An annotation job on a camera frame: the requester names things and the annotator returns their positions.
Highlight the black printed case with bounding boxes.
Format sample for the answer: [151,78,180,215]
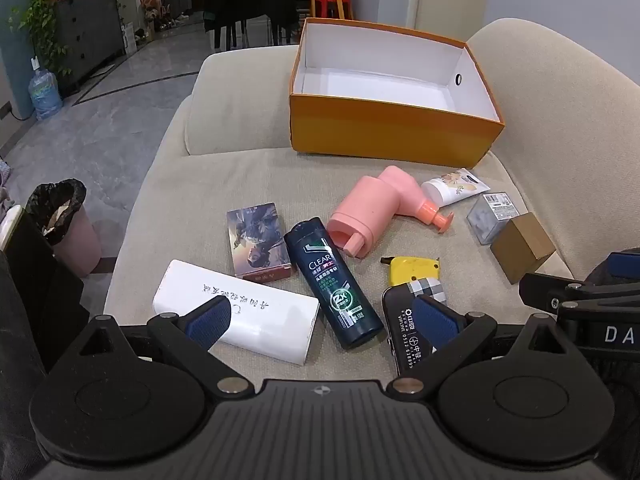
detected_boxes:
[381,277,451,376]

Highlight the white handwritten box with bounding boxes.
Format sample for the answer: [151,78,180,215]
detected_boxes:
[152,259,321,365]

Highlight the printed picture card box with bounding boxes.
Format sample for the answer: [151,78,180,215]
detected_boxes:
[226,202,293,281]

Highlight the brown cardboard cube box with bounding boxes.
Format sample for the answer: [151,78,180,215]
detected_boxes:
[490,212,557,286]

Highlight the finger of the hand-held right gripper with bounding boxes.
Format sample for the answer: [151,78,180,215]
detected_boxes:
[585,247,640,288]
[519,272,601,316]

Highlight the orange cardboard box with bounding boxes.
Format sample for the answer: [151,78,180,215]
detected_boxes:
[288,17,506,167]

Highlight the pink pump bottle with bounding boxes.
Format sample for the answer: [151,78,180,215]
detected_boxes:
[327,165,456,258]

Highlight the green potted plant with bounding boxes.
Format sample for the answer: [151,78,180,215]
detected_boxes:
[9,0,68,77]

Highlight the blue water jug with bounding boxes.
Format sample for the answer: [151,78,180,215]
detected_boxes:
[27,72,63,121]

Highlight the pink trash bin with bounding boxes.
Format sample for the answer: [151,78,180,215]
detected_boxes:
[25,178,103,278]

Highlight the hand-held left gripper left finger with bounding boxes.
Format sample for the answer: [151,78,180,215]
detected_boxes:
[75,295,253,398]

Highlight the beige sofa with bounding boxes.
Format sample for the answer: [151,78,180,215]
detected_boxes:
[102,17,640,391]

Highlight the dark grey cabinet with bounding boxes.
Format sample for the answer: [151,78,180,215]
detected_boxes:
[54,0,126,88]

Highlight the dark cloth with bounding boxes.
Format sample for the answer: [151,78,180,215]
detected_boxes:
[0,210,88,480]

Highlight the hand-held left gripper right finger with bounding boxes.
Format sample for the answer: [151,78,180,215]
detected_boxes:
[387,296,566,397]

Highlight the yellow tape measure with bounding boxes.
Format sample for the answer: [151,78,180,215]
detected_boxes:
[381,255,442,286]

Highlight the yellow and red stools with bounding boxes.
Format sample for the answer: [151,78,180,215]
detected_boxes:
[310,0,357,21]

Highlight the clear plastic box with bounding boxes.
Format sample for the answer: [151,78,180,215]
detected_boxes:
[466,192,526,246]

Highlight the black dining chair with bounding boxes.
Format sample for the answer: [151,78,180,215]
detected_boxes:
[217,15,281,52]

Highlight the white cosmetic tube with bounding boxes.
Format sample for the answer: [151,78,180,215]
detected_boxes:
[421,168,491,207]

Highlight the dark blue shampoo bottle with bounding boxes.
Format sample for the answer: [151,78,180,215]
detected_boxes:
[283,217,386,350]

